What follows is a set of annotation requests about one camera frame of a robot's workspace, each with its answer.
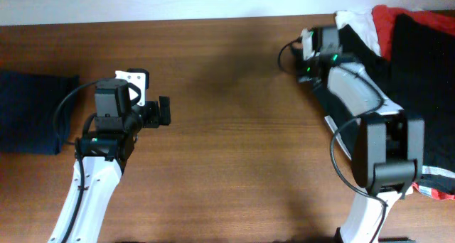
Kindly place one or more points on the black printed garment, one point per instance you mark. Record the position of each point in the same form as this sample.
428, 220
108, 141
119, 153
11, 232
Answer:
419, 78

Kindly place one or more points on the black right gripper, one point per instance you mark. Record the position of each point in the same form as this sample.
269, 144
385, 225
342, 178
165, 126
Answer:
304, 69

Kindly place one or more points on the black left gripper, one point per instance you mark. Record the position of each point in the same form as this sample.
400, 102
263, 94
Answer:
163, 110

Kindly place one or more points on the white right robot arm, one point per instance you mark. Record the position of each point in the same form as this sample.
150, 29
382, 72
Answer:
387, 155

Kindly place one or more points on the folded navy blue garment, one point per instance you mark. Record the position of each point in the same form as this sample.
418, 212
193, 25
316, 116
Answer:
28, 104

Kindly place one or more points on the red shirt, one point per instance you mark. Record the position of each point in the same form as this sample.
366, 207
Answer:
389, 20

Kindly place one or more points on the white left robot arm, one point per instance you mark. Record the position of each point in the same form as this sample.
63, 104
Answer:
100, 161

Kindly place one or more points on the white garment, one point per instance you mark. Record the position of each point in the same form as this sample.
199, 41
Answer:
362, 24

